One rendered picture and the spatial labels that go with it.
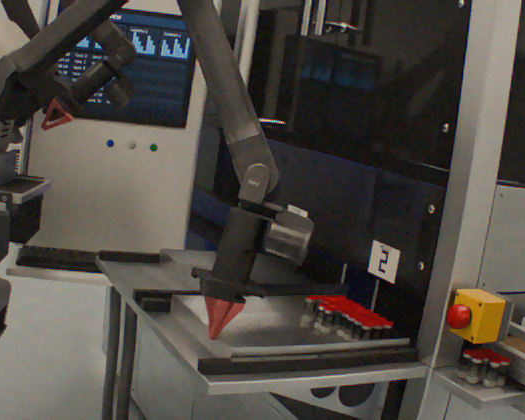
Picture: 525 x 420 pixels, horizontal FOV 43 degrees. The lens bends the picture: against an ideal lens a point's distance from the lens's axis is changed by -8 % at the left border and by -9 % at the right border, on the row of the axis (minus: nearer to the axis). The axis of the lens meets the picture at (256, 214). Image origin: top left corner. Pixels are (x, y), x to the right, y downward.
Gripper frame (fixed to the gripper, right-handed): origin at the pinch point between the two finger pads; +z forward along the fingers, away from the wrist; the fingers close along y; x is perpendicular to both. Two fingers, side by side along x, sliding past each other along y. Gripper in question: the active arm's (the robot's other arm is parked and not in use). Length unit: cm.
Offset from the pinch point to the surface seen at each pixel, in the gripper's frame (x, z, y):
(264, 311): 20.7, 0.2, 18.3
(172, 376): 105, 50, 38
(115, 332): 98, 36, 14
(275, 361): -7.6, 0.4, 7.7
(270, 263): 56, -3, 34
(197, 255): 55, -1, 15
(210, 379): -9.9, 3.9, -2.8
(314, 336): 7.3, -0.3, 22.3
